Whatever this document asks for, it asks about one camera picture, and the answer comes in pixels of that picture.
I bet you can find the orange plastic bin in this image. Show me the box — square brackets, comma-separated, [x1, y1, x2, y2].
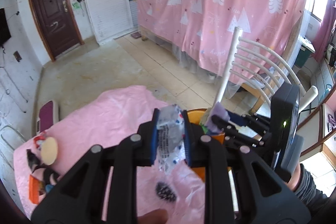
[186, 108, 234, 184]

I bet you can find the black wall television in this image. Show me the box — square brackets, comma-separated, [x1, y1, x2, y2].
[0, 7, 11, 46]

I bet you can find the pink plastic tablecloth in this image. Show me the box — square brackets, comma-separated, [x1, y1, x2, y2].
[13, 85, 210, 224]

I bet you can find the wooden desk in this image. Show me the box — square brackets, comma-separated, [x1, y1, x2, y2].
[299, 56, 336, 180]

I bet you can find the black spotted scrap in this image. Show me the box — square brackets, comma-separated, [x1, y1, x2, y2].
[155, 181, 178, 203]

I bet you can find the white metal chair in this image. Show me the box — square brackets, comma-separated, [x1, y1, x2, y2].
[215, 27, 319, 119]

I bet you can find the black and pink wrapper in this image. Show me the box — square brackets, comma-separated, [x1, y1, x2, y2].
[33, 165, 61, 186]

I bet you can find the crinkled printed plastic wrapper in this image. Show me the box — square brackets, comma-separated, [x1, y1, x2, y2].
[156, 105, 187, 175]

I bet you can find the person's right forearm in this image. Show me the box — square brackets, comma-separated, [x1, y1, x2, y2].
[287, 163, 336, 214]

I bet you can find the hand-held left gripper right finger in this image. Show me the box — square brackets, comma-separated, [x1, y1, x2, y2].
[181, 110, 311, 224]

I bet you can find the green storage box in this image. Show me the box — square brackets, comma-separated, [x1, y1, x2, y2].
[294, 36, 315, 68]

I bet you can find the white mesh bed skirt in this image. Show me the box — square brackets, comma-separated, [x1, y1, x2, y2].
[172, 44, 254, 99]

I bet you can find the magenta curtain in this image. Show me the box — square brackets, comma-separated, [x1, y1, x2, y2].
[314, 0, 336, 62]

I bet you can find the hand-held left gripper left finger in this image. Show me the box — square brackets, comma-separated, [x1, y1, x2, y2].
[31, 108, 161, 224]

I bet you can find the red snack wrapper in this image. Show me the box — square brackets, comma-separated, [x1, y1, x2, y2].
[34, 135, 48, 149]

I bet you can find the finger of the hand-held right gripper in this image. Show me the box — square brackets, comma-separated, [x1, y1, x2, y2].
[211, 115, 266, 148]
[240, 113, 272, 133]

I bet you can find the purple cloth scrap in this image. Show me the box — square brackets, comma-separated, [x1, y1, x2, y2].
[204, 105, 232, 136]

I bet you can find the person's left hand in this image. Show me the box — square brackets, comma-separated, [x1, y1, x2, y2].
[138, 209, 169, 224]

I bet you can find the brown entrance door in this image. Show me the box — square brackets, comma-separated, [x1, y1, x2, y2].
[26, 0, 84, 62]

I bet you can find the orange packet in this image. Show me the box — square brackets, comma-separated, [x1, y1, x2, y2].
[28, 175, 47, 205]

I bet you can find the pink tree-print curtain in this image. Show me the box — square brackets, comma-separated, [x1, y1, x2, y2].
[138, 0, 309, 86]

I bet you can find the round beige powder puff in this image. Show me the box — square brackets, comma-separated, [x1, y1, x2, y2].
[42, 136, 59, 165]

